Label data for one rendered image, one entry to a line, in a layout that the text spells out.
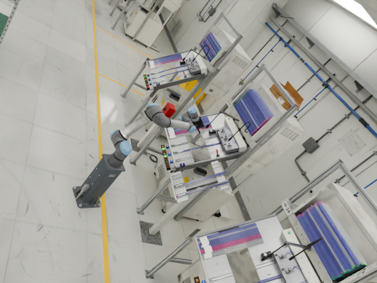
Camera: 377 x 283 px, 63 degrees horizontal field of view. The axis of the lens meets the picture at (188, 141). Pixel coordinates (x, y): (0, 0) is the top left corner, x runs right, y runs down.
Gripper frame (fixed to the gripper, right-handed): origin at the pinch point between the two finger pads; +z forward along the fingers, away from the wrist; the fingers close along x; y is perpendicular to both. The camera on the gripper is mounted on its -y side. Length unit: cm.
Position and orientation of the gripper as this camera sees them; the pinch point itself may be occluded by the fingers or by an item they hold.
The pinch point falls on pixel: (199, 132)
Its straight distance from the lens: 327.7
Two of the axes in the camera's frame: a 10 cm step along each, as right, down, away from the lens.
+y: 9.2, -3.8, -0.6
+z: 3.1, 6.3, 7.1
